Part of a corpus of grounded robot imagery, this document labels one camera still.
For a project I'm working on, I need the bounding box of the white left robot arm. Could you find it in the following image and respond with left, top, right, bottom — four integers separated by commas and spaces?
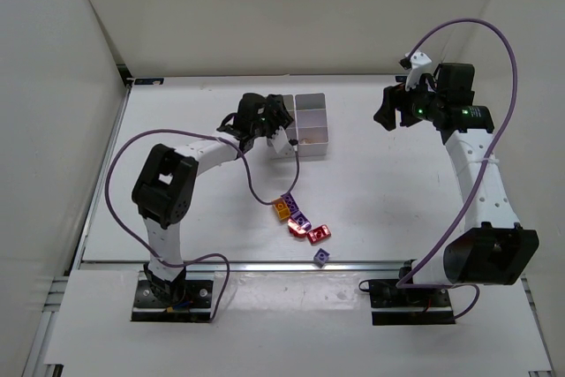
132, 93, 293, 302

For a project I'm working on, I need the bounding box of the lavender small lego brick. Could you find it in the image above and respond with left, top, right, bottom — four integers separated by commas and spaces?
313, 248, 330, 268

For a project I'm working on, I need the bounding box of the purple lego brick on red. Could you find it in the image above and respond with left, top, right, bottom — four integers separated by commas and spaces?
290, 211, 312, 230

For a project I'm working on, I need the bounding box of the red lego brick right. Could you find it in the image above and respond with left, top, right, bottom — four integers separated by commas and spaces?
306, 224, 331, 245

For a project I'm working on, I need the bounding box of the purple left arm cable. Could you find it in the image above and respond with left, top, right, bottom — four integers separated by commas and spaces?
104, 128, 302, 323

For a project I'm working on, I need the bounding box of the yellow-orange lego brick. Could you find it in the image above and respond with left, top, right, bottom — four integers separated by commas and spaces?
272, 198, 290, 222

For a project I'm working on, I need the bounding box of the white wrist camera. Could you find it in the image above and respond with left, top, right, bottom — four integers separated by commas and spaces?
267, 127, 294, 159
399, 49, 432, 91

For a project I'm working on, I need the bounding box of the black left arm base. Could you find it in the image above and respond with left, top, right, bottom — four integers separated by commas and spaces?
131, 278, 214, 323

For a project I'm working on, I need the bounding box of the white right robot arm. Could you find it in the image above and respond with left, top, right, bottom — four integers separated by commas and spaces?
373, 58, 539, 288

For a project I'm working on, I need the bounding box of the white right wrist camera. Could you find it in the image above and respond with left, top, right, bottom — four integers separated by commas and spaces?
399, 49, 432, 91

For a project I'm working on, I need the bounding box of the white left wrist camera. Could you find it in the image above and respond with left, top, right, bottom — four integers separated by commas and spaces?
267, 127, 294, 159

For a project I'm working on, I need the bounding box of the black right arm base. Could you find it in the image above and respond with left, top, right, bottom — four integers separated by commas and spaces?
358, 270, 456, 326

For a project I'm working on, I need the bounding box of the white right compartment container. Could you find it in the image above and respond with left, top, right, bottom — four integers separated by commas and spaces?
294, 93, 328, 157

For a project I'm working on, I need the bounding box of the red lego brick left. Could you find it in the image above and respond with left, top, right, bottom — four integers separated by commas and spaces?
287, 219, 308, 238

